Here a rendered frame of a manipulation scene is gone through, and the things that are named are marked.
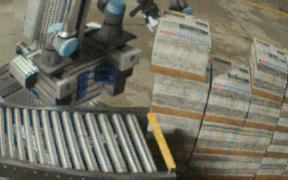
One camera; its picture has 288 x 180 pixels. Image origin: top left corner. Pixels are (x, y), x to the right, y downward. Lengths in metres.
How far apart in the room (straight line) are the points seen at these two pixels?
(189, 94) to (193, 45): 0.29
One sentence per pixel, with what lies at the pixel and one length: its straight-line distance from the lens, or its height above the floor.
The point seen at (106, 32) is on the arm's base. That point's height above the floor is 0.86.
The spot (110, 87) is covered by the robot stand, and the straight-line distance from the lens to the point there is 3.34.
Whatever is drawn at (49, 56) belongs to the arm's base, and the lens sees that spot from 2.94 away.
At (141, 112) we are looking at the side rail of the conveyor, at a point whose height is 0.80.
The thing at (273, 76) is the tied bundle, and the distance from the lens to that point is 2.99.
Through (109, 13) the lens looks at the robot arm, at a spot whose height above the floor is 0.99.
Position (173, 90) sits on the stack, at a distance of 3.03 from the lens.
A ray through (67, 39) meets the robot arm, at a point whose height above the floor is 1.04.
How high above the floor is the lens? 2.31
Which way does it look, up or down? 31 degrees down
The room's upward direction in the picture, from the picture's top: 10 degrees clockwise
